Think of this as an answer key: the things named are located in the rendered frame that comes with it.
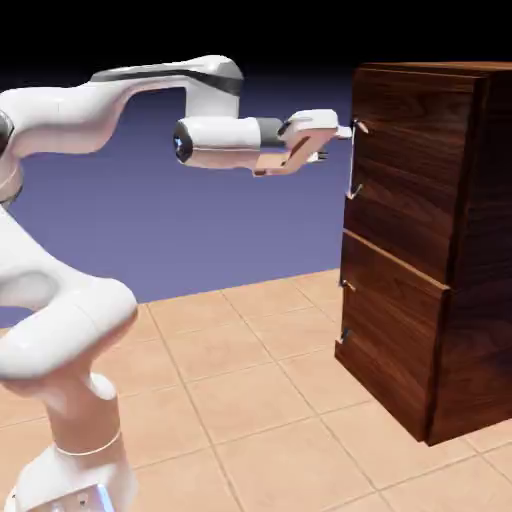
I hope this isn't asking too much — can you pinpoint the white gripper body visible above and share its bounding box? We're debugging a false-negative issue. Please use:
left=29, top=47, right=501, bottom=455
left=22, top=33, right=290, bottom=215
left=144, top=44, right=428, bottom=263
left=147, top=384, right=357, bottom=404
left=278, top=109, right=341, bottom=176

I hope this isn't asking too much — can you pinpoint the tall dark wood cabinet door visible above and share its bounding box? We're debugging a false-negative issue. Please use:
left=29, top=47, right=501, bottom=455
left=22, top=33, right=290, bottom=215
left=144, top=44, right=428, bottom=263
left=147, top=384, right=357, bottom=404
left=342, top=66, right=488, bottom=288

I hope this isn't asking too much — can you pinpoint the dark wood cabinet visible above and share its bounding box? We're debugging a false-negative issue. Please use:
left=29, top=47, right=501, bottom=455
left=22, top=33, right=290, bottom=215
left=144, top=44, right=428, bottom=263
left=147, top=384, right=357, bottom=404
left=334, top=61, right=512, bottom=448

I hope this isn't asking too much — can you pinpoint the short dark wood cabinet door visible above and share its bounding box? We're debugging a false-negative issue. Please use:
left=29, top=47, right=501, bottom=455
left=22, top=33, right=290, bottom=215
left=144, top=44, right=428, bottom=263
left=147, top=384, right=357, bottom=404
left=334, top=229, right=452, bottom=444

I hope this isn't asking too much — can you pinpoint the long silver door handle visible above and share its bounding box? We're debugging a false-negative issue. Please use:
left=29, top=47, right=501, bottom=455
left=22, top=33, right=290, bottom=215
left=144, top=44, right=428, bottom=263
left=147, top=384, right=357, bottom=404
left=345, top=118, right=370, bottom=201

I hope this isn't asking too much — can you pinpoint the short silver door handle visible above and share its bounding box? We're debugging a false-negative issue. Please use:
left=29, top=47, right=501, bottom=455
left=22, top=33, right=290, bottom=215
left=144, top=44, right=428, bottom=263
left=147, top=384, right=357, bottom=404
left=338, top=279, right=357, bottom=346

